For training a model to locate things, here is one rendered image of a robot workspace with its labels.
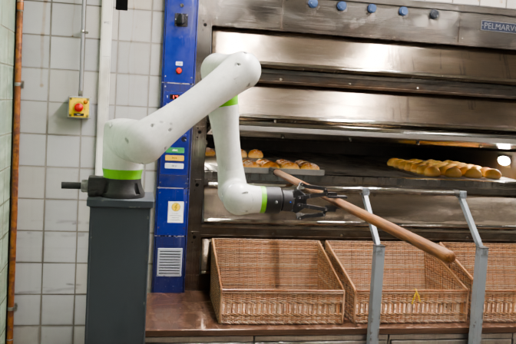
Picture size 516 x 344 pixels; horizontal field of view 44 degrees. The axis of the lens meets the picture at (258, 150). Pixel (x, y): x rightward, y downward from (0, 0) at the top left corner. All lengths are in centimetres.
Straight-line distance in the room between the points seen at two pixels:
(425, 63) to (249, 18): 94
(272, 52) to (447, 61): 94
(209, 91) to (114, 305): 73
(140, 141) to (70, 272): 147
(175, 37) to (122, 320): 149
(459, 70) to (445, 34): 20
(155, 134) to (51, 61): 134
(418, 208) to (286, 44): 111
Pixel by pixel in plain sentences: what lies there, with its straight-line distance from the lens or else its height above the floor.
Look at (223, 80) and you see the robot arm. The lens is 201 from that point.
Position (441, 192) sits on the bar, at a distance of 312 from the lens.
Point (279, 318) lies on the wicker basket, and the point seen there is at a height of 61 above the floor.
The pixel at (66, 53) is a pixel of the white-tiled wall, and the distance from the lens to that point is 316.
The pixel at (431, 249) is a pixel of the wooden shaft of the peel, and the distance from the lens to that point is 160.
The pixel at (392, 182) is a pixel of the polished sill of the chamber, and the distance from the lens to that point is 342.
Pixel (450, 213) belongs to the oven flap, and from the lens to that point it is 359.
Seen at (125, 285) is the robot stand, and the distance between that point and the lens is 210.
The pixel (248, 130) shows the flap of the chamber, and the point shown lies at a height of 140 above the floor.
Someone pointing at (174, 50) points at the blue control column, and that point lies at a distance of 312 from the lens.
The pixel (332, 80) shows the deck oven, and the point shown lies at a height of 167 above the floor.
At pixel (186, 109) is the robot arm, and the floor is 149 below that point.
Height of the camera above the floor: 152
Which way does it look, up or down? 4 degrees down
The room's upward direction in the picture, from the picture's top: 3 degrees clockwise
